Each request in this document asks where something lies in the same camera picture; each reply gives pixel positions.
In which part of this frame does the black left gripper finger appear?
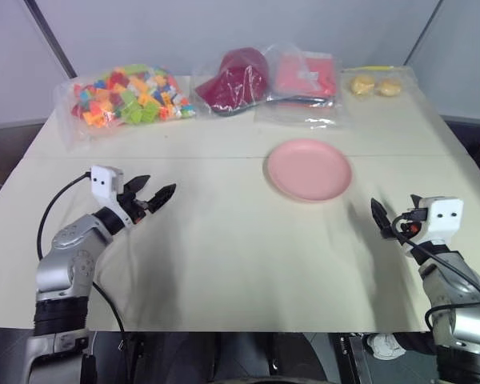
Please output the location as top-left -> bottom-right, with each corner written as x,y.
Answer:
146,183 -> 178,214
124,174 -> 151,197

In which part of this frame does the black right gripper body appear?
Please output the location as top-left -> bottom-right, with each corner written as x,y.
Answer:
390,208 -> 427,245

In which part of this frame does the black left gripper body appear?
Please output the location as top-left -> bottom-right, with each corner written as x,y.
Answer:
118,191 -> 151,229

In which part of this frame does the pink round plate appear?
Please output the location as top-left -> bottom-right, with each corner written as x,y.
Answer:
262,138 -> 353,203

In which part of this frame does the cream table cover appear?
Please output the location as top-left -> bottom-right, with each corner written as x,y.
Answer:
0,66 -> 480,334

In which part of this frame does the bag of colourful building blocks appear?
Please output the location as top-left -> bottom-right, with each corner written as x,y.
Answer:
54,62 -> 199,154

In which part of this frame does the clear zip bag yellow seal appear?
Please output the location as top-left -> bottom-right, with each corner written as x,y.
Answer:
338,64 -> 419,108

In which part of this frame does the clear plastic bag around cap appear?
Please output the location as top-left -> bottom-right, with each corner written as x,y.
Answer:
190,43 -> 275,120

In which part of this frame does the clear plastic bag around cloth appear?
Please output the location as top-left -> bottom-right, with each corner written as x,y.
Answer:
254,42 -> 351,131

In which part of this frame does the maroon cap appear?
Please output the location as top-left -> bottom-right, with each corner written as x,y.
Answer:
194,47 -> 271,117

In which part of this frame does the red folded cloth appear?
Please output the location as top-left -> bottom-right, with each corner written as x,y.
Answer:
272,51 -> 339,101

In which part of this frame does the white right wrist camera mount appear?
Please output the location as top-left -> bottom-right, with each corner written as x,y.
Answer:
404,196 -> 465,257

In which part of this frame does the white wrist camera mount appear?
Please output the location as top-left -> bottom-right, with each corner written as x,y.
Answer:
404,196 -> 465,257
90,165 -> 131,230

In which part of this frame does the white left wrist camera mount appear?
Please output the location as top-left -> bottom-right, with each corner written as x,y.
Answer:
90,165 -> 131,230

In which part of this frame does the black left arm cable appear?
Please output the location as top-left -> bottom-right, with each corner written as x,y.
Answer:
37,171 -> 127,353

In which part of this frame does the dark grey wall post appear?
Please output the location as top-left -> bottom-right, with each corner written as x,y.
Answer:
26,0 -> 78,79

